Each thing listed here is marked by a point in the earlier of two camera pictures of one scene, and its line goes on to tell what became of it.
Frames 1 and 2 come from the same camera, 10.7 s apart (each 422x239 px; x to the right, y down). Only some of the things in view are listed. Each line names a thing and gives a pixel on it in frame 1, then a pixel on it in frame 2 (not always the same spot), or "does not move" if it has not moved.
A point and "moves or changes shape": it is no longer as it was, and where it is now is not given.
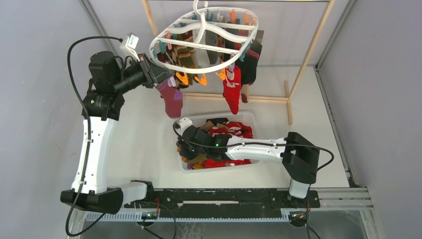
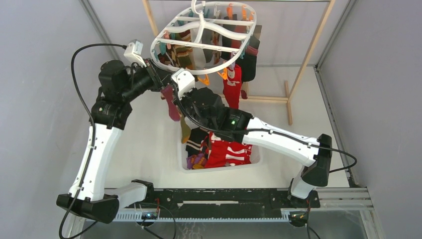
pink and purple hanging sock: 173,99 does not move
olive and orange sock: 200,159 moves or changes shape
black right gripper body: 190,152 → 187,102
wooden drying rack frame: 290,94 does not move
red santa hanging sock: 232,85 does not move
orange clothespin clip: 202,80 does not move
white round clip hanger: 206,39 moves or changes shape
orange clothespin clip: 222,74 does not move
